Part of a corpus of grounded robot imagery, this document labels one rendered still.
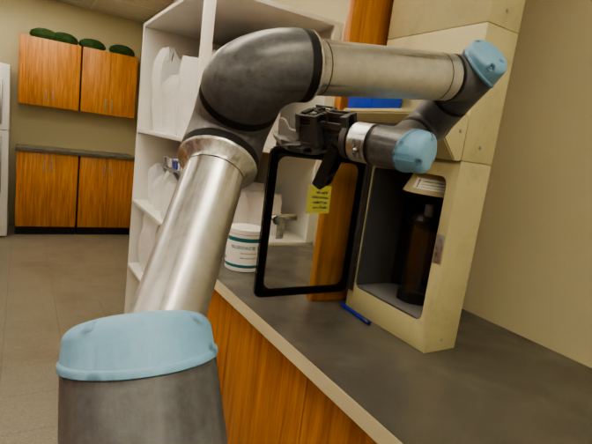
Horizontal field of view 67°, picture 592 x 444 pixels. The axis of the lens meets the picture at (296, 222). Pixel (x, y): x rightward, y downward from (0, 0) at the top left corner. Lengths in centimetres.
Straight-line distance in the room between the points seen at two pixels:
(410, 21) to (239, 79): 78
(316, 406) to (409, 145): 62
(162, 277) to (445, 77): 51
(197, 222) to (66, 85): 541
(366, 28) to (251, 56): 81
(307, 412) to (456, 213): 58
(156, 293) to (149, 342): 18
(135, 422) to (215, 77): 42
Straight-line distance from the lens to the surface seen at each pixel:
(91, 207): 583
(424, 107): 86
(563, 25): 155
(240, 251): 155
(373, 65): 67
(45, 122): 625
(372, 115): 116
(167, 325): 34
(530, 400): 112
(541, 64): 155
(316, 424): 110
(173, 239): 55
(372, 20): 138
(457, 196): 110
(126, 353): 33
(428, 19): 125
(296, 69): 59
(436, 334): 119
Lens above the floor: 140
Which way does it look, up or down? 10 degrees down
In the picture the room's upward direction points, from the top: 8 degrees clockwise
